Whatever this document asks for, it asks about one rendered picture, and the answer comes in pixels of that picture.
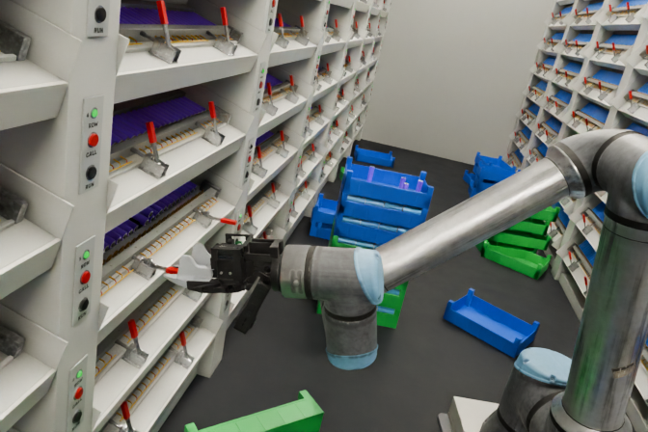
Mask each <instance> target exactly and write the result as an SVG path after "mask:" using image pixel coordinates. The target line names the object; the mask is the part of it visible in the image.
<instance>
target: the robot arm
mask: <svg viewBox="0 0 648 432"><path fill-rule="evenodd" d="M601 191H606V192H607V201H606V206H605V210H604V214H605V218H604V222H603V226H602V231H601V235H600V239H599V244H598V248H597V253H596V256H595V260H594V265H593V269H592V274H591V278H590V282H589V287H588V290H587V295H586V299H585V304H584V308H583V312H582V317H581V321H580V328H579V332H578V337H577V341H576V346H575V350H574V354H573V359H572V360H571V359H569V358H568V357H566V356H564V355H562V354H560V353H557V352H555V351H552V350H549V349H545V348H538V347H532V348H528V349H525V350H523V351H522V352H521V353H520V355H519V357H518V359H517V361H516V362H515V363H514V366H513V369H512V372H511V374H510V377H509V379H508V382H507V385H506V387H505V390H504V392H503V395H502V397H501V400H500V403H499V406H498V408H497V409H496V411H494V412H493V413H492V414H491V415H490V416H489V417H487V418H486V419H485V420H484V421H483V423H482V425H481V428H480V431H479V432H633V428H632V425H631V422H630V420H629V418H628V417H627V416H626V411H627V407H628V404H629V400H630V397H631V393H632V390H633V386H634V382H635V377H636V374H637V370H638V367H639V363H640V360H641V356H642V353H643V349H644V346H645V342H646V339H647V336H648V137H647V136H645V135H643V134H641V133H639V132H636V131H632V130H629V129H618V128H616V129H602V130H594V131H589V132H584V133H581V134H577V135H574V136H571V137H568V138H565V139H563V140H561V141H559V142H557V143H555V144H553V145H551V146H549V147H548V150H547V153H546V156H545V158H543V159H542V160H540V161H538V162H536V163H534V164H532V165H530V166H528V167H527V168H525V169H523V170H521V171H519V172H517V173H516V174H514V175H512V176H510V177H508V178H506V179H504V180H502V181H501V182H499V183H497V184H495V185H493V186H491V187H489V188H487V189H486V190H484V191H482V192H480V193H478V194H476V195H474V196H473V197H471V198H469V199H467V200H465V201H463V202H460V203H459V204H457V205H455V206H453V207H452V208H450V209H448V210H446V211H445V212H443V213H441V214H439V215H437V216H435V217H433V218H432V219H430V220H428V221H426V222H424V223H422V224H420V225H418V226H417V227H415V228H413V229H410V230H408V231H406V232H404V233H403V234H401V235H399V236H397V237H395V238H394V239H392V240H391V241H389V242H387V243H385V244H383V245H381V246H379V247H377V248H376V249H374V250H372V249H363V248H361V247H356V248H341V247H319V246H310V245H286V246H285V247H284V243H283V240H282V239H264V238H254V235H253V234H236V233H226V243H221V244H219V243H216V244H215V245H214V246H213V247H212V248H211V255H210V254H209V253H208V251H207V250H206V248H205V246H204V244H202V243H196V244H195V245H194V246H193V251H192V255H191V256H189V255H183V256H181V258H180V260H179V265H174V266H173V267H174V268H178V271H177V274H164V277H165V279H167V280H169V281H171V282H173V283H174V284H177V285H179V286H182V287H184V288H187V289H188V290H193V291H197V292H201V293H236V292H240V291H242V290H245V289H246V290H250V289H251V287H252V286H253V284H254V283H255V281H256V280H257V277H260V278H259V280H258V282H257V284H256V287H255V289H254V290H253V292H252V294H251V296H250V298H249V300H248V302H247V303H246V305H245V307H244V308H243V307H242V308H241V310H240V311H239V312H238V313H237V315H236V318H235V320H234V321H235V324H234V327H233V329H235V330H237V331H239V332H241V333H242V334H244V335H246V333H247V332H248V330H249V329H250V330H251V328H252V327H253V325H255V323H256V319H257V312H258V310H259V309H260V307H261V305H262V303H263V301H264V299H265V298H266V296H267V294H268V292H269V290H270V289H271V287H272V289H273V290H274V291H280V292H281V293H282V296H283V297H284V298H299V299H309V300H319V301H320V306H321V311H322V319H323V324H324V330H325V335H326V346H327V347H326V353H327V357H328V360H329V361H330V363H331V364H332V365H334V366H336V367H338V368H341V369H345V370H354V369H355V370H357V369H362V368H365V367H367V366H369V365H371V364H372V363H373V362H374V361H375V359H376V356H377V349H378V344H377V310H376V305H379V304H381V303H382V301H383V297H384V293H386V292H388V291H389V290H391V289H393V288H395V287H397V286H399V285H401V284H404V283H406V282H407V281H409V280H411V279H412V278H414V277H416V276H418V275H420V274H422V273H424V272H426V271H427V270H429V269H431V268H433V267H435V266H437V265H439V264H441V263H443V262H445V261H446V260H448V259H450V258H452V257H455V256H457V255H459V254H461V253H463V252H464V251H466V250H468V249H469V248H471V247H473V246H475V245H477V244H479V243H481V242H483V241H484V240H486V239H488V238H490V237H492V236H494V235H496V234H498V233H500V232H502V231H503V230H506V229H508V228H510V227H512V226H514V225H516V224H518V223H520V222H521V221H523V220H524V219H526V218H528V217H530V216H532V215H534V214H536V213H538V212H539V211H541V210H543V209H545V208H547V207H549V206H551V205H553V204H555V203H558V202H559V201H561V200H563V199H565V198H567V197H574V198H577V199H582V198H584V197H586V196H588V195H590V194H593V193H596V192H601ZM232 236H245V239H246V241H244V243H243V244H242V241H236V242H235V244H234V239H232ZM212 278H216V279H212Z"/></svg>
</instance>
